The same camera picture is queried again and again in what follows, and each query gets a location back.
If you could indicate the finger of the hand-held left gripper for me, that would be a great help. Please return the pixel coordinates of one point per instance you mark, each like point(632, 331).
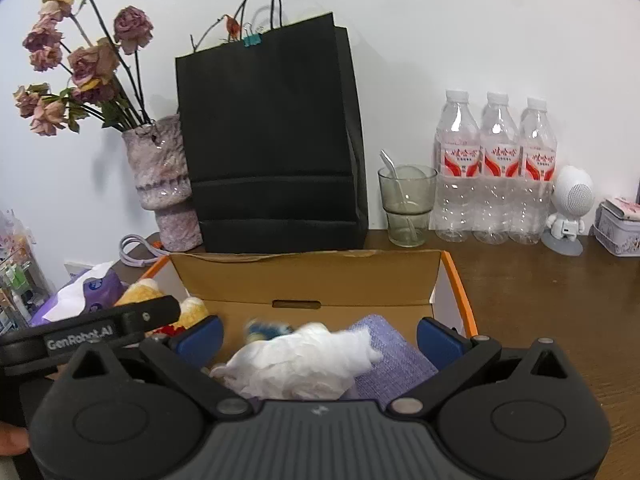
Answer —
point(155, 312)

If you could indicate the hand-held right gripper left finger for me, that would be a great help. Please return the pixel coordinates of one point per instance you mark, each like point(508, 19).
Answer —
point(202, 337)

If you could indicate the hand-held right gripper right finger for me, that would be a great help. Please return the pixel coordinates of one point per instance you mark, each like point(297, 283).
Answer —
point(440, 344)

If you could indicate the red artificial rose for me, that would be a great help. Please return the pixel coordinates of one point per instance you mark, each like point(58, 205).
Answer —
point(172, 331)

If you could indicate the yellow white plush toy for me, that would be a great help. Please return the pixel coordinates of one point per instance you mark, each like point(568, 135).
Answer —
point(192, 310)

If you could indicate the blue snack packet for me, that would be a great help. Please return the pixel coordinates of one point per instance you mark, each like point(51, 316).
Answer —
point(270, 329)

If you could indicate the white tissue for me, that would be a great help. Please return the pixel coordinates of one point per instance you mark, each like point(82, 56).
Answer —
point(300, 360)

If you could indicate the red cardboard box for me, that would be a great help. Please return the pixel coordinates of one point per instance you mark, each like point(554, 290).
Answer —
point(310, 280)

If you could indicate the person's left hand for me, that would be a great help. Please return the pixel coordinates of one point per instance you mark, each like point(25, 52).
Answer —
point(12, 439)

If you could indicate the purple tissue pack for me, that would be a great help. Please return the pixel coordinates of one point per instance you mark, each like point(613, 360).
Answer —
point(75, 295)

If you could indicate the rack of small goods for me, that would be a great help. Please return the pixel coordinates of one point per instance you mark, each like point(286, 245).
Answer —
point(20, 280)

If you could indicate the mottled purple ceramic vase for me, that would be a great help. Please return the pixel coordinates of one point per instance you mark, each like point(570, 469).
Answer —
point(160, 175)

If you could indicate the green tinted glass cup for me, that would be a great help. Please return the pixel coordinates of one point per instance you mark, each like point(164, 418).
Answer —
point(407, 210)

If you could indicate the clear plastic spoon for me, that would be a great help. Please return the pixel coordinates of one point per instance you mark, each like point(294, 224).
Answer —
point(397, 180)

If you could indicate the clear plastic water bottle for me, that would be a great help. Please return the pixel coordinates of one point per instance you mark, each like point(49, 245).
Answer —
point(537, 165)
point(497, 165)
point(456, 160)

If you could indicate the black paper bag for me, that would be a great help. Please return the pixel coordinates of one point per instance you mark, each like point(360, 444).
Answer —
point(270, 150)

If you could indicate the white robot figure speaker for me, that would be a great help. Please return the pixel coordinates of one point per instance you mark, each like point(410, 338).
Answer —
point(572, 195)

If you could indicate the printed tin box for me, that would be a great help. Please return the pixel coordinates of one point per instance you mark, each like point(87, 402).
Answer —
point(620, 230)

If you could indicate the dried pink rose bouquet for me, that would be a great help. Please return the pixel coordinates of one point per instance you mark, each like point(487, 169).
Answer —
point(90, 62)

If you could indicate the teal binder clip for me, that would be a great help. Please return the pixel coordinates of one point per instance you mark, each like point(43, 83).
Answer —
point(253, 40)

